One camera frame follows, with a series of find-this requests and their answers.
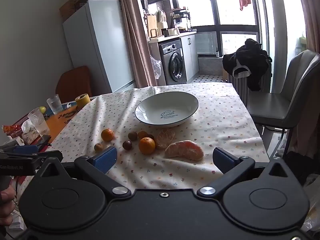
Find clear glass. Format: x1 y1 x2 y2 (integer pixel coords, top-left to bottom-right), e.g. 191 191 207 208
28 107 50 137
47 94 63 114

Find small orange behind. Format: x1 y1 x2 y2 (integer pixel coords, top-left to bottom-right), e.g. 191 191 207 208
138 131 149 139

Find left hand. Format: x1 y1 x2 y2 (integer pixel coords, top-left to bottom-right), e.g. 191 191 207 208
0 185 15 226

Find clear glass far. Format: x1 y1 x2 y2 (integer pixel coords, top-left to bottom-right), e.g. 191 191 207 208
47 94 63 114

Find orange cat table mat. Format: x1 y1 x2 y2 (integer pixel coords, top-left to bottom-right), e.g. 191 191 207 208
46 105 78 144

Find brown longan fruit back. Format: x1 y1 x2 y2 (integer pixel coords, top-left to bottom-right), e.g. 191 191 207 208
128 131 138 141

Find brown wooden chair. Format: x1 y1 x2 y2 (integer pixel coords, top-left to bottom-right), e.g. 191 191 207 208
55 66 92 103

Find pink beige curtain left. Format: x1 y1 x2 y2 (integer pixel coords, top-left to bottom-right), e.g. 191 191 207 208
120 0 156 88

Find grey washing machine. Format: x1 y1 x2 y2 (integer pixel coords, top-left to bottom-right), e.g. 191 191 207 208
158 39 187 85

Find white kitchen cabinet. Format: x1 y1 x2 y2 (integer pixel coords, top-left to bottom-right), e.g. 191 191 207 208
180 34 199 82

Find tissue box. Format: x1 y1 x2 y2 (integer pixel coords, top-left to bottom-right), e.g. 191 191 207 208
21 119 40 145

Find clear glass near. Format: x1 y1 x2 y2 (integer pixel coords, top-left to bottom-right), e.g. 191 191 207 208
28 107 50 137

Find black clothes pile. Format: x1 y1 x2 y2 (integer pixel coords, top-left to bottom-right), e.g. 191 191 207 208
222 38 272 92

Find yellow tape roll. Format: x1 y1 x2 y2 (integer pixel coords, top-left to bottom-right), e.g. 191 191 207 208
75 94 91 111

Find black smartphone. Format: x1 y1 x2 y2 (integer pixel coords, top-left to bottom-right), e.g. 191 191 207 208
33 135 51 146

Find left orange tangerine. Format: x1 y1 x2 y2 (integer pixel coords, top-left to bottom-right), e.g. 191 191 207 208
100 128 114 142

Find yellow lemon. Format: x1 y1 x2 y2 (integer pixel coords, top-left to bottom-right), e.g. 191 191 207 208
39 106 47 114

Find large orange tangerine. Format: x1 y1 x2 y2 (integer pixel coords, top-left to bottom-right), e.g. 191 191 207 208
138 137 156 155

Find peeled grapefruit segment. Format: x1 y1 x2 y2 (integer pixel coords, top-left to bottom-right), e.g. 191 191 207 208
164 140 204 161

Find cardboard boxes on fridge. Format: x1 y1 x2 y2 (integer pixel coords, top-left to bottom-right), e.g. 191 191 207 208
59 0 88 22

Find pink curtain right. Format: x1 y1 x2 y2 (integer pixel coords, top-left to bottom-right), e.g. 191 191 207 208
301 0 320 53

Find brown fruit left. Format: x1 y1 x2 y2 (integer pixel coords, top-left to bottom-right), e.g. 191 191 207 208
94 143 105 153

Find dark brown passion fruit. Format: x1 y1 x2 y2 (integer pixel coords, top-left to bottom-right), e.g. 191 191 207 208
122 140 132 151

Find white refrigerator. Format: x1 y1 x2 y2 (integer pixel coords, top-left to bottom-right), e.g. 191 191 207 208
63 0 136 95

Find grey leather chair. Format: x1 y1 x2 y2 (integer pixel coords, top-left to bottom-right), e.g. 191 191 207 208
247 49 319 155

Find white bowl blue rim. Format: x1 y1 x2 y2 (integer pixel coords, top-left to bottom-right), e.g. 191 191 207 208
135 92 199 128

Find floral white tablecloth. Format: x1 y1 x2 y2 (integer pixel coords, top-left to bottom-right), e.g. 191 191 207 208
51 82 269 190

